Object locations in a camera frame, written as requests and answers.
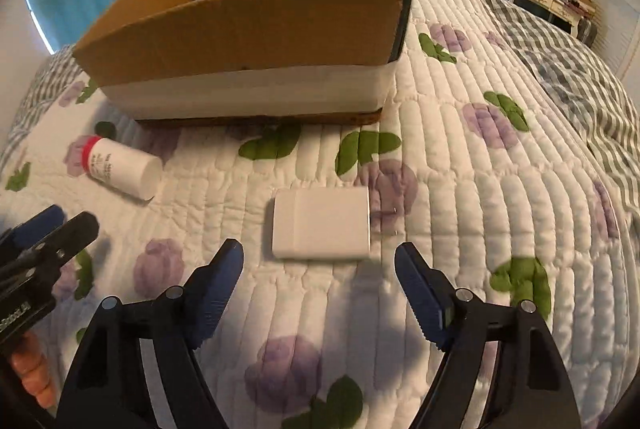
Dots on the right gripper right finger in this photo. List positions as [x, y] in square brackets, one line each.
[529, 387]

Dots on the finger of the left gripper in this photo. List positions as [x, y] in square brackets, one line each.
[38, 227]
[65, 242]

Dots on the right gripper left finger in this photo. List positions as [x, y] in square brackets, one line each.
[106, 387]

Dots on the white bottle red cap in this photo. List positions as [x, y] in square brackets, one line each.
[124, 169]

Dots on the white rectangular box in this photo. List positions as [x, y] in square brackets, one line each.
[321, 224]

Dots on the left hand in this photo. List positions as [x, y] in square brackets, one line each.
[30, 364]

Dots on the floral quilted bedspread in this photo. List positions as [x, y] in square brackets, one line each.
[490, 158]

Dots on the brown cardboard box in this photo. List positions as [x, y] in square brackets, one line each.
[200, 62]

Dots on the white wardrobe doors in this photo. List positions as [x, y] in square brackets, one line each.
[617, 41]

